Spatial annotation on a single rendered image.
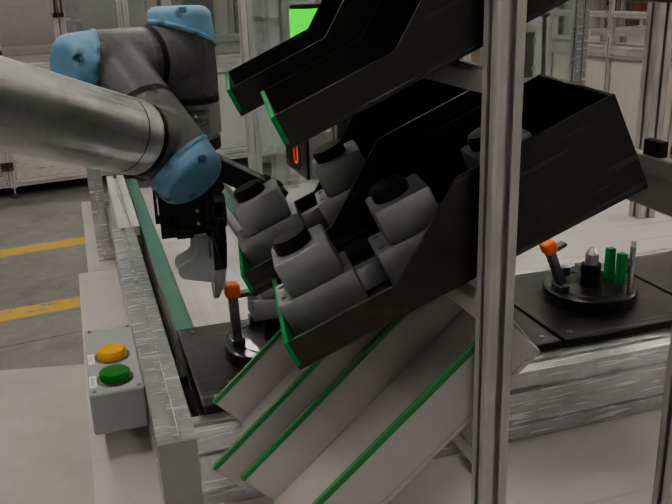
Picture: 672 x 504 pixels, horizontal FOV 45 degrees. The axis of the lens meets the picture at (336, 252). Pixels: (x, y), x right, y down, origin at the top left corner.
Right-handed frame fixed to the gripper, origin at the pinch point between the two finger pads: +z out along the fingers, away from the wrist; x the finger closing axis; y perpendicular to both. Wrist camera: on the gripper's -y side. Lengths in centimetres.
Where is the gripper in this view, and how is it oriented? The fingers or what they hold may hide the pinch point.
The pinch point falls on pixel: (220, 287)
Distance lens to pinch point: 106.2
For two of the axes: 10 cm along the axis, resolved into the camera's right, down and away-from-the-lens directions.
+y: -9.5, 1.3, -2.8
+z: 0.3, 9.4, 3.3
